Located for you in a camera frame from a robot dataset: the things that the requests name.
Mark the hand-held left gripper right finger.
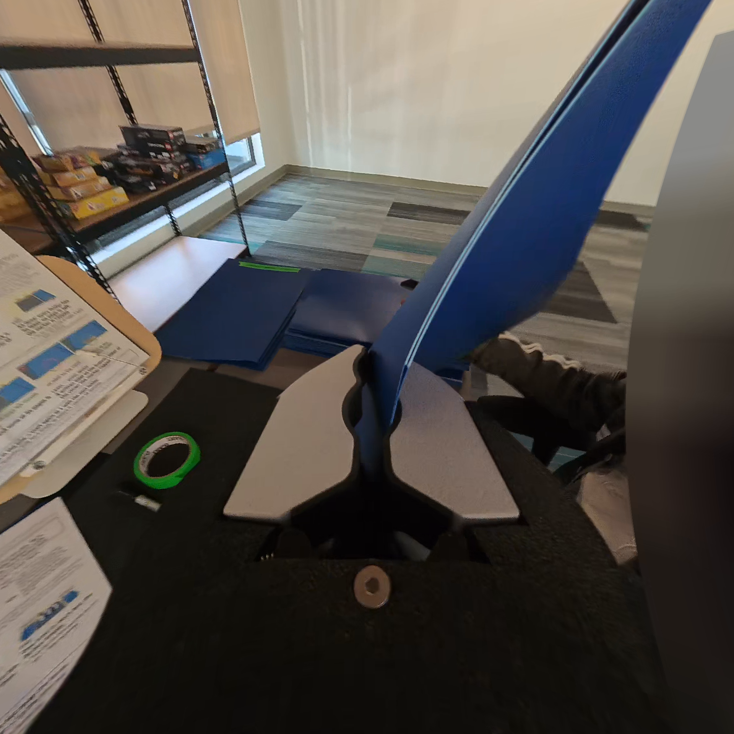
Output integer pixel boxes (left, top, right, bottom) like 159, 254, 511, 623
388, 362, 521, 533

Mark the stack of blue folders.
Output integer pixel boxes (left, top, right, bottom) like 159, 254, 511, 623
154, 258, 314, 370
283, 268, 472, 382

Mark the black marker pen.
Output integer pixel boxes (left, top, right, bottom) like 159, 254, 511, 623
115, 489, 163, 513

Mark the beige roller blind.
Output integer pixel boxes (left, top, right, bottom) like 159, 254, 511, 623
0, 0, 262, 157

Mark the stack of black boxes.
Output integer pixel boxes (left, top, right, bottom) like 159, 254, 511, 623
94, 124, 224, 193

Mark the light desk with wooden edge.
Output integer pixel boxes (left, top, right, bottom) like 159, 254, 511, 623
0, 226, 265, 379

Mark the stack of yellow boxes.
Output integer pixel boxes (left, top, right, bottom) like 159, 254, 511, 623
0, 147, 131, 223

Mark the black metal shelf rack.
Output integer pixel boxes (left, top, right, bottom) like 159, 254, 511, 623
0, 0, 253, 299

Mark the blue paper folder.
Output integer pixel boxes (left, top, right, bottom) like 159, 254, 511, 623
353, 0, 714, 483

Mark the green tape roll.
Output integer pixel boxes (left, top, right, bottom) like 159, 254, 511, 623
134, 431, 201, 489

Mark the window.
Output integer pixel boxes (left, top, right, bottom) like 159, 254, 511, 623
221, 133, 265, 176

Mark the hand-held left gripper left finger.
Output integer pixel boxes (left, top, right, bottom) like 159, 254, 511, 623
222, 344, 369, 524

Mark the instruction sheet on clipboard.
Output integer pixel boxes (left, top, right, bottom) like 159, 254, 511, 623
0, 255, 163, 505

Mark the dark felt desk mat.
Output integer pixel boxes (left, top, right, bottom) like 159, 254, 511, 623
69, 366, 285, 580

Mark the dark grey panel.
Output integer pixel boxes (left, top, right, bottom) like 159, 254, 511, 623
626, 32, 734, 734

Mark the printed instruction sheet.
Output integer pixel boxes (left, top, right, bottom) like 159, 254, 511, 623
0, 229, 151, 485
0, 497, 113, 734

